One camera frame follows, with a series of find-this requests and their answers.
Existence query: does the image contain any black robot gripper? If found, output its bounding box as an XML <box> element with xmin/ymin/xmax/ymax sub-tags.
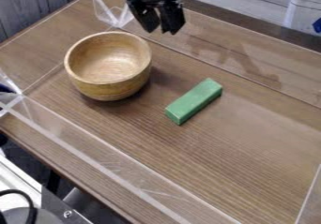
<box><xmin>127</xmin><ymin>0</ymin><xmax>186</xmax><ymax>35</ymax></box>

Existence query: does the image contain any brown wooden bowl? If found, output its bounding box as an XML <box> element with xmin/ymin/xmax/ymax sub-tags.
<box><xmin>64</xmin><ymin>31</ymin><xmax>151</xmax><ymax>101</ymax></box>

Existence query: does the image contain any green rectangular block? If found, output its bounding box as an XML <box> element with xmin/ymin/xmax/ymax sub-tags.
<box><xmin>164</xmin><ymin>78</ymin><xmax>223</xmax><ymax>126</ymax></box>

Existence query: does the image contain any clear acrylic table fence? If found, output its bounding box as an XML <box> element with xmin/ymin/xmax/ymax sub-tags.
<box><xmin>0</xmin><ymin>0</ymin><xmax>321</xmax><ymax>224</ymax></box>

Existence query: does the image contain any white bucket in background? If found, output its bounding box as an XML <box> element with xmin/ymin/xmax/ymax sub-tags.
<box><xmin>283</xmin><ymin>0</ymin><xmax>321</xmax><ymax>37</ymax></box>

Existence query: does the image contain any clear acrylic corner bracket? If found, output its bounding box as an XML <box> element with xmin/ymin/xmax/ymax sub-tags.
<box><xmin>91</xmin><ymin>0</ymin><xmax>134</xmax><ymax>28</ymax></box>

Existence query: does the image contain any metal bracket with screw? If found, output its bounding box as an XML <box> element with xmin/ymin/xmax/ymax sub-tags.
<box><xmin>40</xmin><ymin>192</ymin><xmax>92</xmax><ymax>224</ymax></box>

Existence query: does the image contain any black cable loop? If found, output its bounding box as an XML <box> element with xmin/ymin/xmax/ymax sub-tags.
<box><xmin>0</xmin><ymin>188</ymin><xmax>39</xmax><ymax>224</ymax></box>

